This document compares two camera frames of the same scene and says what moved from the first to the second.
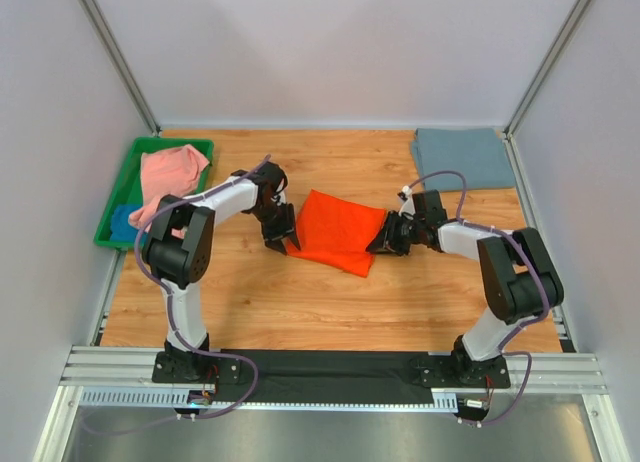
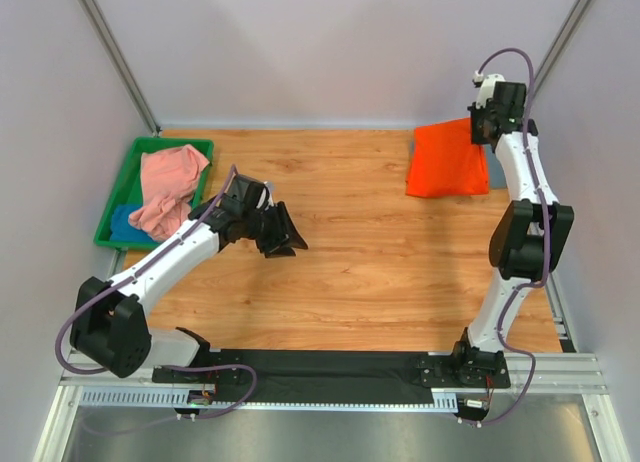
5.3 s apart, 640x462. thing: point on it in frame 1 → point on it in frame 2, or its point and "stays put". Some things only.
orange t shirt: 336,233 → 444,161
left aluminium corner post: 113,52 stays put
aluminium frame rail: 91,367 stays put
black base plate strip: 329,376 stays put
